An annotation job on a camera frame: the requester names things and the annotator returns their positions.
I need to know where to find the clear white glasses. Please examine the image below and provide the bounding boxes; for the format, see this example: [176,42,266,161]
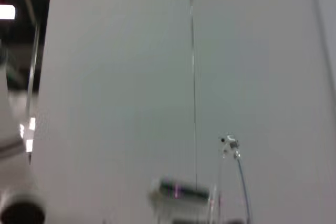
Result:
[208,131,254,224]

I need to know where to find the rectangular white ceiling light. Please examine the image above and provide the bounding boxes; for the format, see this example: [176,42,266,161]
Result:
[0,4,16,20]

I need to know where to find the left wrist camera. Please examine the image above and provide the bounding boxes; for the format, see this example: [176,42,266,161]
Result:
[147,176,211,224]

